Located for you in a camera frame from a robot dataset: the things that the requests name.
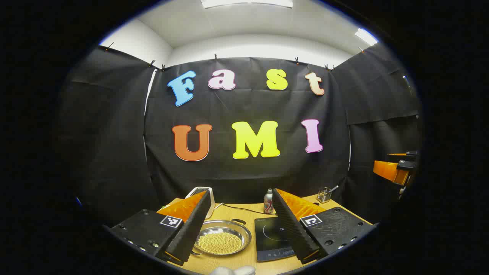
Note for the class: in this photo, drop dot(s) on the pile of soybeans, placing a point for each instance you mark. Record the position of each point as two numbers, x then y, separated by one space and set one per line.
221 242

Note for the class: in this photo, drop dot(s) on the silver bottle with colourful label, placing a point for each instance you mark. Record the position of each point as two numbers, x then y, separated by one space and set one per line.
268 202

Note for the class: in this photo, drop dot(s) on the white toaster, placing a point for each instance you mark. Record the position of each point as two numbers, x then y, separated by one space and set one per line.
212 206

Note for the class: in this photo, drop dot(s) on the small ceiling light panel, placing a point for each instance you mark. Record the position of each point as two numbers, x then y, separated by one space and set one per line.
365 36

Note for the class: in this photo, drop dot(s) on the metal spoon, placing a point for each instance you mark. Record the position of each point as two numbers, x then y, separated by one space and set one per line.
334 188

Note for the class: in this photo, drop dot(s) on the stainless steel pot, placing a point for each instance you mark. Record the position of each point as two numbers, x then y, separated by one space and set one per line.
214 227

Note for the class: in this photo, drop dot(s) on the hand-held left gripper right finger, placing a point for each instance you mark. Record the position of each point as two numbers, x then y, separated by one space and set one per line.
292 229

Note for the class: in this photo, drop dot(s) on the black induction cooktop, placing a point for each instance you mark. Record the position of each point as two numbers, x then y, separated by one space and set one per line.
267 236

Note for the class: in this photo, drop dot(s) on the large ceiling light panel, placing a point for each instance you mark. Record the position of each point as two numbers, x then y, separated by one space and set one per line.
246 3

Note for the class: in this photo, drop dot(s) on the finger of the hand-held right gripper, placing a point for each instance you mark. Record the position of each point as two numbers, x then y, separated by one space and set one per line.
408 154
387 170

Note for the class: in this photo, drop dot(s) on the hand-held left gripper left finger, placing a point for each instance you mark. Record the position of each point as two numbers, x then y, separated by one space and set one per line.
191 229

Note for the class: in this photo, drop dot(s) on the white cloth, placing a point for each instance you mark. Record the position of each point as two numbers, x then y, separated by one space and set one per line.
233 271

